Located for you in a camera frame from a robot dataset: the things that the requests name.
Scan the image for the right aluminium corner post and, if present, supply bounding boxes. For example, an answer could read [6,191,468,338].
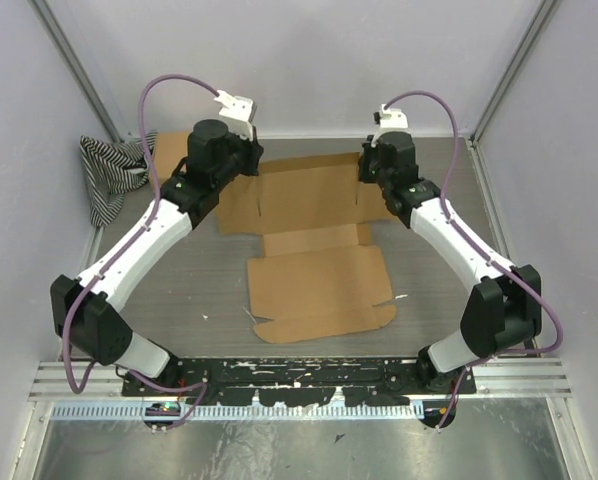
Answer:
[469,0,562,144]

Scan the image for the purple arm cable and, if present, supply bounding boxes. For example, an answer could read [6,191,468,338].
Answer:
[383,90,565,433]
[59,74,210,432]

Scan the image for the slotted grey cable duct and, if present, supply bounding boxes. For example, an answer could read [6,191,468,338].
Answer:
[50,401,424,422]

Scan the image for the brown cardboard box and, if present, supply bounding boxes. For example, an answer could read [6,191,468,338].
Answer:
[153,131,189,185]

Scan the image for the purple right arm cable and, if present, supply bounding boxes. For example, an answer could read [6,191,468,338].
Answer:
[383,90,565,433]

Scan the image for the aluminium front rail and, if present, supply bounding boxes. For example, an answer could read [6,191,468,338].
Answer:
[29,357,572,400]

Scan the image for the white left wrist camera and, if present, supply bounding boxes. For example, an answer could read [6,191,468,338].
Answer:
[214,90,257,141]

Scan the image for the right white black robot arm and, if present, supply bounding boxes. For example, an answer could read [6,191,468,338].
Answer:
[358,132,542,395]

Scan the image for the black white striped cloth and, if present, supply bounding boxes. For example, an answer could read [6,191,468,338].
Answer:
[78,135,149,227]

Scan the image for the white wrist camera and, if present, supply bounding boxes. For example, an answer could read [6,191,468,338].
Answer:
[214,90,257,141]
[370,104,409,147]

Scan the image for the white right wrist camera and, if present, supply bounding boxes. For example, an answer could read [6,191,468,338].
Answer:
[370,104,409,147]

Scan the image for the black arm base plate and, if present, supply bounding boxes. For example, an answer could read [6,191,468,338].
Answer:
[121,357,478,407]

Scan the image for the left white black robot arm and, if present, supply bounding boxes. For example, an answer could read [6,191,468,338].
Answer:
[50,119,263,397]

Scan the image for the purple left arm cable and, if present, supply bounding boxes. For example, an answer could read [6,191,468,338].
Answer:
[59,74,210,432]

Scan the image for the aluminium corner post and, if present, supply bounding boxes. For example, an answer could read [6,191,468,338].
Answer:
[28,0,133,142]
[469,0,562,144]

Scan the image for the left aluminium corner post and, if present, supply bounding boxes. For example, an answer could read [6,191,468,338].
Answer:
[28,0,133,142]

